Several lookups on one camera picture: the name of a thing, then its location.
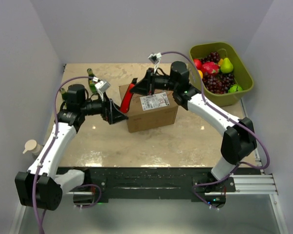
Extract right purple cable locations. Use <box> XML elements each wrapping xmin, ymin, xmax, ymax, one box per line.
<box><xmin>160</xmin><ymin>51</ymin><xmax>271</xmax><ymax>170</ymax></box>

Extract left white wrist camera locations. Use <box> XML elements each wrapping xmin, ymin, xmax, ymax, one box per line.
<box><xmin>92</xmin><ymin>77</ymin><xmax>110</xmax><ymax>99</ymax></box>

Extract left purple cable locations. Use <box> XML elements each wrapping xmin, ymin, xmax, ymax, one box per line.
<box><xmin>32</xmin><ymin>76</ymin><xmax>98</xmax><ymax>234</ymax></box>

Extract dark grape bunch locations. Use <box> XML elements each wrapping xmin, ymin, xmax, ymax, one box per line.
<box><xmin>202</xmin><ymin>73</ymin><xmax>236</xmax><ymax>95</ymax></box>
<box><xmin>200</xmin><ymin>51</ymin><xmax>220</xmax><ymax>63</ymax></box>

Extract near green glass bottle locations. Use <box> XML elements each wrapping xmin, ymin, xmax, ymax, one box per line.
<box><xmin>59</xmin><ymin>87</ymin><xmax>67</xmax><ymax>101</ymax></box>

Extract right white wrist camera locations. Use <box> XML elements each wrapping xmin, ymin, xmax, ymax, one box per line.
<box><xmin>148</xmin><ymin>53</ymin><xmax>162</xmax><ymax>73</ymax></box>

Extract purple cable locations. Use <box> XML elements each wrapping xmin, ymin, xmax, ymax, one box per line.
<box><xmin>160</xmin><ymin>51</ymin><xmax>271</xmax><ymax>170</ymax></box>
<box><xmin>32</xmin><ymin>76</ymin><xmax>98</xmax><ymax>234</ymax></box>

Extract upper dark grape bunch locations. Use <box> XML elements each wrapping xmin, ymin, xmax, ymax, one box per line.
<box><xmin>200</xmin><ymin>51</ymin><xmax>220</xmax><ymax>63</ymax></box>

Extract far green glass bottle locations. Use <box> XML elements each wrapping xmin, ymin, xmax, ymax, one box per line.
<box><xmin>87</xmin><ymin>68</ymin><xmax>98</xmax><ymax>95</ymax></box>

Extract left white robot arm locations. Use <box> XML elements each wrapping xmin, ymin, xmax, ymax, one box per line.
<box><xmin>15</xmin><ymin>80</ymin><xmax>127</xmax><ymax>211</ymax></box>

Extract brown cardboard express box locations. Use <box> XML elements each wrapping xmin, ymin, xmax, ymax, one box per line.
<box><xmin>127</xmin><ymin>90</ymin><xmax>179</xmax><ymax>133</ymax></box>

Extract white shipping label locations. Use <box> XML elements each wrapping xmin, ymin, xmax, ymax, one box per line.
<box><xmin>140</xmin><ymin>92</ymin><xmax>170</xmax><ymax>111</ymax></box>

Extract green pear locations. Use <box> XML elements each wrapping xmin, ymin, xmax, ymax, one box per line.
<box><xmin>220</xmin><ymin>58</ymin><xmax>234</xmax><ymax>74</ymax></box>

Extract green round fruit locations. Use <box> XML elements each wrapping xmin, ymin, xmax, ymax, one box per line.
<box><xmin>228</xmin><ymin>84</ymin><xmax>243</xmax><ymax>93</ymax></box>

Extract green glass bottle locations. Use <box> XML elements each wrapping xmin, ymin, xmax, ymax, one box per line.
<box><xmin>59</xmin><ymin>87</ymin><xmax>67</xmax><ymax>101</ymax></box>
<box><xmin>87</xmin><ymin>68</ymin><xmax>98</xmax><ymax>95</ymax></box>

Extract pink dragon fruit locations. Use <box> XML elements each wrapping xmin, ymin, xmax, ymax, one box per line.
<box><xmin>201</xmin><ymin>61</ymin><xmax>220</xmax><ymax>75</ymax></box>

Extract red black utility knife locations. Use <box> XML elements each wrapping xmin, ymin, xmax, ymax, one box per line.
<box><xmin>120</xmin><ymin>78</ymin><xmax>138</xmax><ymax>114</ymax></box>

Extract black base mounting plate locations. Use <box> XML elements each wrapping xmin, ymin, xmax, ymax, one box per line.
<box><xmin>56</xmin><ymin>166</ymin><xmax>261</xmax><ymax>204</ymax></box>

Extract lower dark grape bunch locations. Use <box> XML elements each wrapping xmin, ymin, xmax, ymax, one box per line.
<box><xmin>202</xmin><ymin>73</ymin><xmax>236</xmax><ymax>95</ymax></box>

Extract orange fruit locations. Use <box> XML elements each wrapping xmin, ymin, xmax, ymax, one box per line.
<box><xmin>198</xmin><ymin>70</ymin><xmax>203</xmax><ymax>79</ymax></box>

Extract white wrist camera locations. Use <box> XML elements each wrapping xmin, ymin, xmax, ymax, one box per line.
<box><xmin>92</xmin><ymin>77</ymin><xmax>110</xmax><ymax>99</ymax></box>
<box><xmin>148</xmin><ymin>53</ymin><xmax>162</xmax><ymax>73</ymax></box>

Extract beige pump dispenser bottle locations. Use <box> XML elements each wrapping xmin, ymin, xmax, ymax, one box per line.
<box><xmin>22</xmin><ymin>139</ymin><xmax>43</xmax><ymax>158</ymax></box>

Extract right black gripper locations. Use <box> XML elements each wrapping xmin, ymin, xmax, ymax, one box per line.
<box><xmin>129</xmin><ymin>68</ymin><xmax>177</xmax><ymax>97</ymax></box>

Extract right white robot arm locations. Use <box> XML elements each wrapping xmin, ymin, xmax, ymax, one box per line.
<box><xmin>130</xmin><ymin>61</ymin><xmax>257</xmax><ymax>192</ymax></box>

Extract green plastic fruit bin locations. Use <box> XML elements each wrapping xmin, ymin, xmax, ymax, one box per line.
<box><xmin>189</xmin><ymin>42</ymin><xmax>254</xmax><ymax>107</ymax></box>

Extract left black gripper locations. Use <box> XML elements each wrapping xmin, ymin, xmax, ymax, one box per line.
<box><xmin>80</xmin><ymin>91</ymin><xmax>128</xmax><ymax>124</ymax></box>

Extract red apple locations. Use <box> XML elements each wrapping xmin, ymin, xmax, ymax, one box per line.
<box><xmin>193</xmin><ymin>58</ymin><xmax>202</xmax><ymax>70</ymax></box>

